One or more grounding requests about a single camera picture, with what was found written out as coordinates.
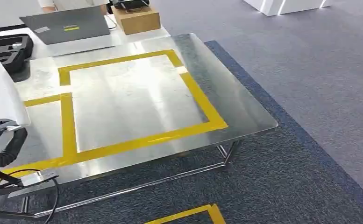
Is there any black foam case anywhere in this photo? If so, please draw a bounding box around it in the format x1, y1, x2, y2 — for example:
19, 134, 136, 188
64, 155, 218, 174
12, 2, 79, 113
0, 34, 34, 83

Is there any grey laptop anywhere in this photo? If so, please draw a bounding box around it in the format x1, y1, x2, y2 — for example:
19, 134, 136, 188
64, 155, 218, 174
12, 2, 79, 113
19, 5, 115, 58

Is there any steel bench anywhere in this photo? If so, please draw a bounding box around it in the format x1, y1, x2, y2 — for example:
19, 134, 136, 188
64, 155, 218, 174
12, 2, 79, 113
0, 33, 278, 218

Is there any person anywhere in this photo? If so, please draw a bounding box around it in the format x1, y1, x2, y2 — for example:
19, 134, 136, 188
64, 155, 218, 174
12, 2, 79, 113
37, 0, 109, 14

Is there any white table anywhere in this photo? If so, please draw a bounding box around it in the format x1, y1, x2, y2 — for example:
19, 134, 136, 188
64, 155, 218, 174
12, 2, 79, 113
0, 15, 171, 61

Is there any brown cardboard box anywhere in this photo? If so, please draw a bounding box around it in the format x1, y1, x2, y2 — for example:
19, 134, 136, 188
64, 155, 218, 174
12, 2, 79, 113
111, 4, 161, 35

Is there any black device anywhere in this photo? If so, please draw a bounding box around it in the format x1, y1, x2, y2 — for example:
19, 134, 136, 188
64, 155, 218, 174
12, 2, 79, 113
110, 0, 150, 11

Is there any white cabinet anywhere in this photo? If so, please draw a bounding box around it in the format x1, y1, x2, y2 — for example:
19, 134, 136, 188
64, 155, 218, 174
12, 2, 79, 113
243, 0, 332, 17

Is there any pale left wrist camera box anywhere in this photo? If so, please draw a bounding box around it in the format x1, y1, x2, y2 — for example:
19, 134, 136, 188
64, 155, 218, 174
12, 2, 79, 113
20, 171, 50, 187

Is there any black cable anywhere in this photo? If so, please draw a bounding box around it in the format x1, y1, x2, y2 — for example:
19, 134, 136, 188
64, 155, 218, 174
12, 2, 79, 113
43, 176, 60, 224

